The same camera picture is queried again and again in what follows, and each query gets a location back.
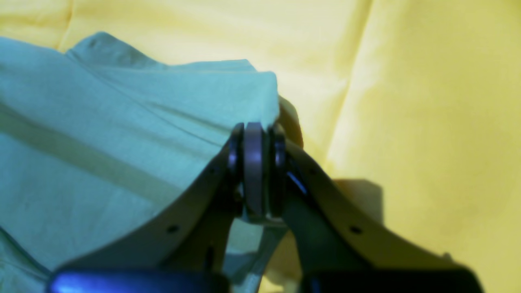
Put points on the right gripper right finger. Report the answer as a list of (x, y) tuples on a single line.
[(343, 250)]

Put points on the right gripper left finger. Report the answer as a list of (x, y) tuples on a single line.
[(181, 250)]

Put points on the green T-shirt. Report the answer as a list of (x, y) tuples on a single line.
[(97, 140)]

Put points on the yellow table cloth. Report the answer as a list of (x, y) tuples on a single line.
[(413, 106)]

